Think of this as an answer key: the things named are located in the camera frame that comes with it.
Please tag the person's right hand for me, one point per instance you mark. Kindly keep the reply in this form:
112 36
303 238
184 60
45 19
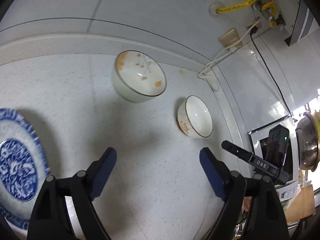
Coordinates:
247 203

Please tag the stainless steel basin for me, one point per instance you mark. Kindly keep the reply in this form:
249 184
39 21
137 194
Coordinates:
308 145

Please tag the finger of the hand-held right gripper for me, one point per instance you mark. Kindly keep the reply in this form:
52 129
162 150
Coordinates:
240 155

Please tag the yellow plastic basin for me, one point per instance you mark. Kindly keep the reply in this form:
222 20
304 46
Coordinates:
315 117

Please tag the white bowl orange flowers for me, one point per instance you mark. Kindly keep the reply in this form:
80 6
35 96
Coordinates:
140 72

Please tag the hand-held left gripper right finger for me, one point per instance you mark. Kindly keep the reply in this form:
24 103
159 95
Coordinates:
212 175

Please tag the white bowl dark rim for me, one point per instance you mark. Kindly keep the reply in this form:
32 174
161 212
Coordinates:
197 115

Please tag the window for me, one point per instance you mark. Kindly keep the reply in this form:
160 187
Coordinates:
312 105

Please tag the tan wooden board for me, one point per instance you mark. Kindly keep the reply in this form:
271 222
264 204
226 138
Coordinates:
301 202

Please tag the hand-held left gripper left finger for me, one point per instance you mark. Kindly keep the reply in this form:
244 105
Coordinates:
103 177

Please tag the blue patterned plate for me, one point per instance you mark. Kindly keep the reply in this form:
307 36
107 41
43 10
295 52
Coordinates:
17 165

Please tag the double wall socket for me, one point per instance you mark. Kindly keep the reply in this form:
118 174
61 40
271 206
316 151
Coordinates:
231 38

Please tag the single wall socket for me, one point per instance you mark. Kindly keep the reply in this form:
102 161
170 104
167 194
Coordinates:
253 25

